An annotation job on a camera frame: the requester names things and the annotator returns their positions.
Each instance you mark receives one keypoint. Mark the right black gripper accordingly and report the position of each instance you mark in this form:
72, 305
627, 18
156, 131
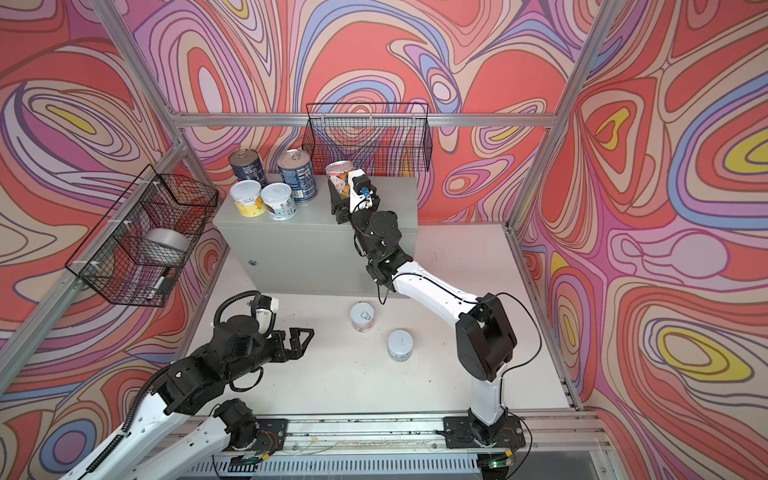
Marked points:
337, 203

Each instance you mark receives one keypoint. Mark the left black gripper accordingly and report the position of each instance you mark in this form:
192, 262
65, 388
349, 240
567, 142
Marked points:
281, 354

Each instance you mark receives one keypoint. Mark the small pink can silver lid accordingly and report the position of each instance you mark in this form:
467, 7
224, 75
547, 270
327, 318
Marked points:
337, 172

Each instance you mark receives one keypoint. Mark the tall light blue can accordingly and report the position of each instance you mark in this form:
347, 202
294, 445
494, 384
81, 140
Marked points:
296, 171

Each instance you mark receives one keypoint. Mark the small white can pull tab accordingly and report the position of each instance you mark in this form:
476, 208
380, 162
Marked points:
362, 316

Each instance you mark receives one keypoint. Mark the small yellow can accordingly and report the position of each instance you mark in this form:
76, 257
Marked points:
246, 195

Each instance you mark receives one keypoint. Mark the tall dark blue can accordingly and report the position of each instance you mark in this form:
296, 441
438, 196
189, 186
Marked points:
246, 164

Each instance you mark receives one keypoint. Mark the small white blue can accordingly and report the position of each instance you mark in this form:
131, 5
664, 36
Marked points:
400, 345

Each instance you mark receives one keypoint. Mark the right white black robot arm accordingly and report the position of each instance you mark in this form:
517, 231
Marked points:
484, 337

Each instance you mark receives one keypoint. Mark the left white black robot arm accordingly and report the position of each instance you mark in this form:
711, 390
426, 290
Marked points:
179, 417

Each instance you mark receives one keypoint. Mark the grey metal cabinet box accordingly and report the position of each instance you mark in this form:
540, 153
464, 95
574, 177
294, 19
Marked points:
309, 253

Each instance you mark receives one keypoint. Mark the grey tape roll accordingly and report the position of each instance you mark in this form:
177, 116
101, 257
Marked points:
164, 247

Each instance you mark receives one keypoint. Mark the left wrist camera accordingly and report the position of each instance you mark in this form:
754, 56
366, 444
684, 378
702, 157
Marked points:
264, 310

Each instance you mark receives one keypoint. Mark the back black wire basket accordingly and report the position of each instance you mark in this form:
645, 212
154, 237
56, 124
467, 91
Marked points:
390, 139

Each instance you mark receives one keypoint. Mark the black wire basket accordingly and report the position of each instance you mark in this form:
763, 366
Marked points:
110, 262
390, 139

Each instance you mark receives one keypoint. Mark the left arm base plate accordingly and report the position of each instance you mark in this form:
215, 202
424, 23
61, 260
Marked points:
264, 435

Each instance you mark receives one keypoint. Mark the left black wire basket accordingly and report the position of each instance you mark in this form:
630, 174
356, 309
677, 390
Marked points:
110, 262

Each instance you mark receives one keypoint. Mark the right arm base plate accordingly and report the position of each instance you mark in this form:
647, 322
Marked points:
465, 432

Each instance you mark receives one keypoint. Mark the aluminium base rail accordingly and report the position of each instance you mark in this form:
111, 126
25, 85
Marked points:
560, 445

